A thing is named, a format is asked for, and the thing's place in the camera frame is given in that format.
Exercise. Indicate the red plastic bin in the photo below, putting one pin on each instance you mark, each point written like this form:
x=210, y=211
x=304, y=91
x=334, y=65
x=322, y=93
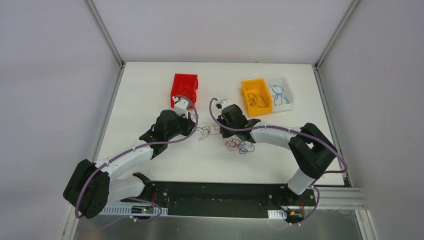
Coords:
x=185, y=85

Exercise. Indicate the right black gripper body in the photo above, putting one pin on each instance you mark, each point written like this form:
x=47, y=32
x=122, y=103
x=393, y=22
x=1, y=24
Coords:
x=225, y=131

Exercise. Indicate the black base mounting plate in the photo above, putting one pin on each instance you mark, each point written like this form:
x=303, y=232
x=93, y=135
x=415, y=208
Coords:
x=228, y=200

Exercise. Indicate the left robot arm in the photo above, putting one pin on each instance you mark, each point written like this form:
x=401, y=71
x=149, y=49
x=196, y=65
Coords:
x=94, y=184

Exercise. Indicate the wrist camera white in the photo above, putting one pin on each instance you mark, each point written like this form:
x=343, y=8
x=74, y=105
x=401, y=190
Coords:
x=181, y=107
x=221, y=104

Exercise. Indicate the clear plastic bin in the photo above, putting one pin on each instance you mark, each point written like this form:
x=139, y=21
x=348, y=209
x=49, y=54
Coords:
x=282, y=97

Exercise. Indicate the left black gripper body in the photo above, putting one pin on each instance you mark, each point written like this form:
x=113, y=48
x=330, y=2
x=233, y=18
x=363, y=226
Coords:
x=187, y=124

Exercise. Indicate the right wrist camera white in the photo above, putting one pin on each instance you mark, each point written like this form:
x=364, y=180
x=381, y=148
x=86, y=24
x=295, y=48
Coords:
x=221, y=104

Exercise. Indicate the orange plastic bin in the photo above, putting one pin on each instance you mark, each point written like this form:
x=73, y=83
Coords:
x=256, y=97

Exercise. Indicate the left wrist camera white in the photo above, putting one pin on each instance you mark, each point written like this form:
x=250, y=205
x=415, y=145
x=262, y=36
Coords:
x=181, y=107

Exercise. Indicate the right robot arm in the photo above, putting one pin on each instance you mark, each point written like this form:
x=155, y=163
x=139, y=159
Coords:
x=311, y=149

